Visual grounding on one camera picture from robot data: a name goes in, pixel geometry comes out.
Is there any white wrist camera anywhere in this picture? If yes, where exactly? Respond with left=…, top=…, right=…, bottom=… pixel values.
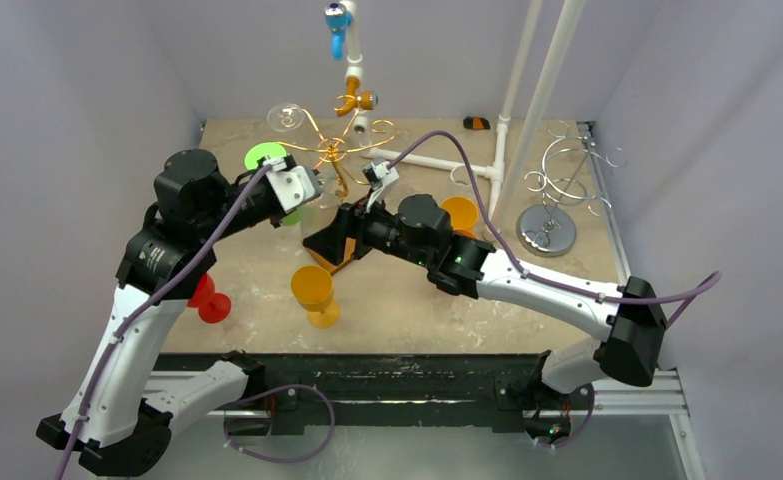
left=362, top=160, right=400, bottom=212
left=260, top=155, right=322, bottom=215

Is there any clear wine glass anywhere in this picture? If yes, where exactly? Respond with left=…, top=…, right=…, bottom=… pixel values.
left=266, top=102, right=305, bottom=132
left=449, top=164, right=476, bottom=190

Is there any yellow-orange plastic goblet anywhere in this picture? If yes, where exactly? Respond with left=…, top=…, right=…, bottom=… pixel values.
left=290, top=265, right=340, bottom=329

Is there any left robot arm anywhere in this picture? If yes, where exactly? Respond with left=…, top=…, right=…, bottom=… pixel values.
left=36, top=149, right=321, bottom=478

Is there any yellow faucet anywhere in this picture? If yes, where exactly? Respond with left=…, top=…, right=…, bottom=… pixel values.
left=334, top=76, right=378, bottom=117

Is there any yellow plastic goblet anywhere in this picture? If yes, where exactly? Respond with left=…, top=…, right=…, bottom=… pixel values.
left=440, top=196, right=479, bottom=232

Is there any orange plastic goblet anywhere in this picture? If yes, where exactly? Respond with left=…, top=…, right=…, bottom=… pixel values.
left=454, top=229, right=477, bottom=239

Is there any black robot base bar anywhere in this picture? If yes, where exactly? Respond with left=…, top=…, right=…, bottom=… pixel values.
left=226, top=354, right=594, bottom=439

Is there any gold wire wine glass rack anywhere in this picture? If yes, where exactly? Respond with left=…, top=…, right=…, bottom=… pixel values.
left=278, top=106, right=397, bottom=201

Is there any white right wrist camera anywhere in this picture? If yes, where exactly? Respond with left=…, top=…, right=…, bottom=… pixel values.
left=362, top=160, right=400, bottom=212

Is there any chrome spiral glass rack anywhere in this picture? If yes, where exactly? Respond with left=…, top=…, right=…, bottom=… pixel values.
left=515, top=121, right=625, bottom=257

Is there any small clear glass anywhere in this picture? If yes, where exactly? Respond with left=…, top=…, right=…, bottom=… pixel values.
left=298, top=193, right=344, bottom=239

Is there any red plastic goblet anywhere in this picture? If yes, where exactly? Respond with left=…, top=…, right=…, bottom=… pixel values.
left=187, top=273, right=232, bottom=324

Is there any green plastic goblet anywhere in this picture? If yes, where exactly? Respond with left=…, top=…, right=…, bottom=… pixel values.
left=244, top=142, right=306, bottom=226

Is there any blue faucet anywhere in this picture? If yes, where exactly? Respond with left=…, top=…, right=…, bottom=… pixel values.
left=324, top=2, right=352, bottom=61

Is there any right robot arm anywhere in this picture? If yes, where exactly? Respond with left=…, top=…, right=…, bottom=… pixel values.
left=303, top=194, right=666, bottom=407

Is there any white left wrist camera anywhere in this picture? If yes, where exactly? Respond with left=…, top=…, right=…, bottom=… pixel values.
left=260, top=155, right=322, bottom=215

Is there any white PVC pipe frame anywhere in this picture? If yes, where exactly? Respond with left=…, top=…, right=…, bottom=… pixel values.
left=341, top=0, right=545, bottom=243

